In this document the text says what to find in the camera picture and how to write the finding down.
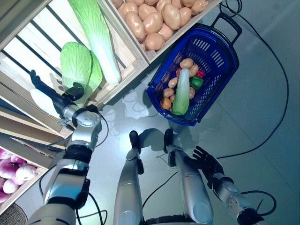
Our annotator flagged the blue plastic shopping basket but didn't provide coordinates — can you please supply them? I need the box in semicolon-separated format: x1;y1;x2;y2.
145;12;242;127

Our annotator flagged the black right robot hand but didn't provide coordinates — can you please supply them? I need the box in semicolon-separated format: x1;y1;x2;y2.
184;145;225;186

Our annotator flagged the black tether cable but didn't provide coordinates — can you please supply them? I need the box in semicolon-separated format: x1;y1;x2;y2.
142;171;179;211

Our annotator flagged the long black floor cable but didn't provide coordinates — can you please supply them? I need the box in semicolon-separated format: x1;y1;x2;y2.
217;0;290;160

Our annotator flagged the wooden display shelf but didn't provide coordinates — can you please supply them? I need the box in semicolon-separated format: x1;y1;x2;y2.
0;0;73;150

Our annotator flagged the green bell pepper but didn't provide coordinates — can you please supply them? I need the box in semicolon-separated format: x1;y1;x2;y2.
190;76;204;90

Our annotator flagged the orange tangerine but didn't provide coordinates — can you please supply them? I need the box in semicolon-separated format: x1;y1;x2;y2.
160;97;173;110

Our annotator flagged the slatted wooden crate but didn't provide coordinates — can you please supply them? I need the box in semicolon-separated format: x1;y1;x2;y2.
0;0;150;139

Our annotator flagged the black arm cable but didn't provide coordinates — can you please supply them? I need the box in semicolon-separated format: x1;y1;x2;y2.
38;112;110;225
241;189;278;216

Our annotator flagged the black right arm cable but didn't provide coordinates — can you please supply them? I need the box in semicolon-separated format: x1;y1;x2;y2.
241;189;278;216

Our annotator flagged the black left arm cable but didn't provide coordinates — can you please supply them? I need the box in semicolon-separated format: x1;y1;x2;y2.
38;112;110;225

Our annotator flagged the purple white onion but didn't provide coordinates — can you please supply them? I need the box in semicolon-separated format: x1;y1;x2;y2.
0;163;21;179
0;189;10;203
2;178;21;195
15;164;38;181
10;154;28;165
0;150;15;160

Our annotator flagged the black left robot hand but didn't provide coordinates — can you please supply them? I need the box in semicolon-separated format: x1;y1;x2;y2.
30;69;85;118

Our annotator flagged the black robot pelvis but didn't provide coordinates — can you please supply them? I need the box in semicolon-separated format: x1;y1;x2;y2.
144;217;189;225

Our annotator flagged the napa cabbage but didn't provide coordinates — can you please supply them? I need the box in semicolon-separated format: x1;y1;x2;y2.
67;0;121;85
172;67;191;116
30;41;104;118

